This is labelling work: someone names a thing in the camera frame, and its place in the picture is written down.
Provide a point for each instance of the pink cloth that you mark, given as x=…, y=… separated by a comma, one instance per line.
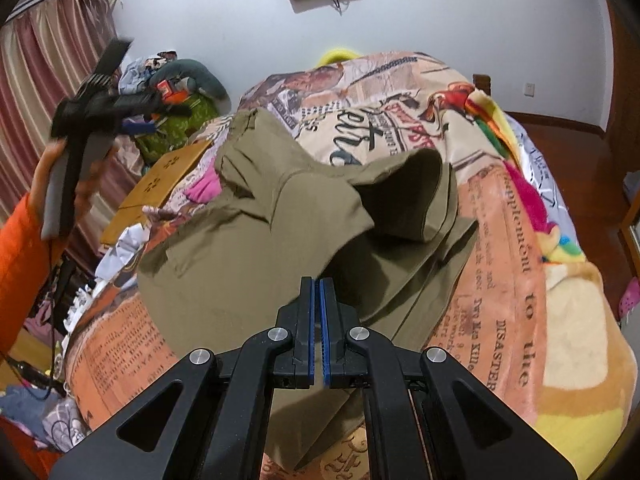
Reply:
x=204, y=187

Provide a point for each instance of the rainbow plush blanket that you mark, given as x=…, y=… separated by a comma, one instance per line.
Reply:
x=575, y=310

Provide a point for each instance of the wooden bed post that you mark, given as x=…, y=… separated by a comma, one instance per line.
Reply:
x=482, y=85

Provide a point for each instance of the orange box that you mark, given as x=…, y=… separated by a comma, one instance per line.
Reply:
x=172, y=91

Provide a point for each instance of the pile of clothes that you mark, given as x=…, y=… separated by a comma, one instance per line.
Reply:
x=145, y=67

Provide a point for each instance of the grey plush cushion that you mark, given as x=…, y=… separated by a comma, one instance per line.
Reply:
x=200, y=75

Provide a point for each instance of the clothes on floor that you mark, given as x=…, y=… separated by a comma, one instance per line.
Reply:
x=50, y=415

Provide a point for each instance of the striped pink curtain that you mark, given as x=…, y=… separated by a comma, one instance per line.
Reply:
x=30, y=85

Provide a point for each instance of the white wall socket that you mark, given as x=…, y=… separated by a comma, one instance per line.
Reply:
x=528, y=89

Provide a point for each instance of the olive green pants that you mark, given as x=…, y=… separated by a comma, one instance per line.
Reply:
x=260, y=260

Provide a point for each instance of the dark bag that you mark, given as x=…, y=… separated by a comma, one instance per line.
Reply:
x=70, y=285

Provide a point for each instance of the red cloth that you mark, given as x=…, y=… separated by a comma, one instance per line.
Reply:
x=20, y=455

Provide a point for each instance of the yellow plush item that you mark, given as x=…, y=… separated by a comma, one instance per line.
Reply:
x=340, y=55

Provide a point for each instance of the pink slipper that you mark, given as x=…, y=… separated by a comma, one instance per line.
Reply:
x=631, y=300

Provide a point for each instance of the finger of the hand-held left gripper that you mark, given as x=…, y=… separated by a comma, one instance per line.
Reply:
x=172, y=108
x=137, y=127

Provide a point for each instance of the newspaper print blanket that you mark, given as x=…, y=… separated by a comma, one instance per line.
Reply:
x=500, y=260

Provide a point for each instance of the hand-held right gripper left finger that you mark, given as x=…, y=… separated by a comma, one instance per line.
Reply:
x=311, y=332

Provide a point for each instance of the white patterned bed sheet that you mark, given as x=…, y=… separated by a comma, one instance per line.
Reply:
x=545, y=175

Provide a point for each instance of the person's left forearm orange sleeve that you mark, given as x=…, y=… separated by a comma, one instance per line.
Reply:
x=20, y=270

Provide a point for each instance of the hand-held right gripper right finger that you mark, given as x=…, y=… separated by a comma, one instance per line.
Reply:
x=328, y=332

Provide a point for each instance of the person's left hand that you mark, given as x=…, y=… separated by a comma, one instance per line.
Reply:
x=97, y=180

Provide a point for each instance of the green patterned bag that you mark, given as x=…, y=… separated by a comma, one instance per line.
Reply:
x=192, y=115

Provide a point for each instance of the white lace cloth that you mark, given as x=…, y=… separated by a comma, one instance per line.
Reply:
x=117, y=255

